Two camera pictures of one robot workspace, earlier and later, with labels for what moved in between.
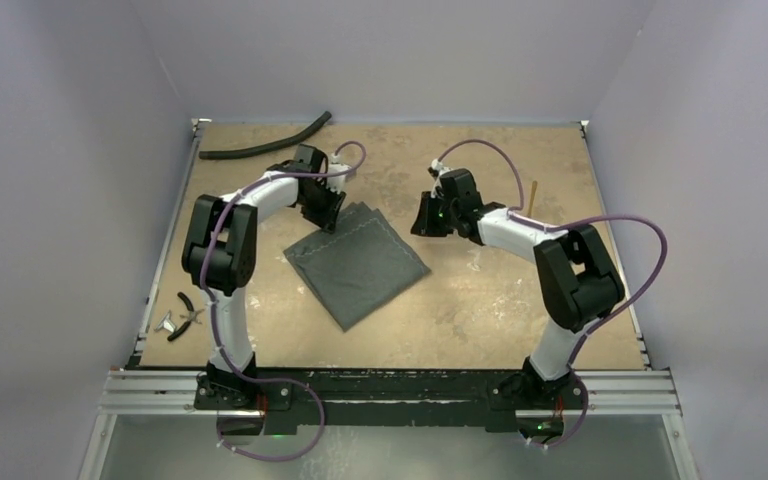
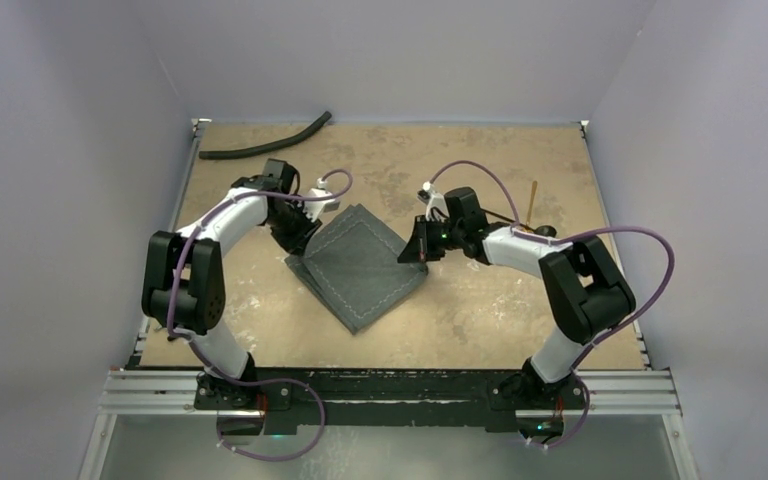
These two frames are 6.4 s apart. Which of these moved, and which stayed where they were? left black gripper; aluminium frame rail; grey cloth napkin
Moved: left black gripper
Stayed: aluminium frame rail; grey cloth napkin
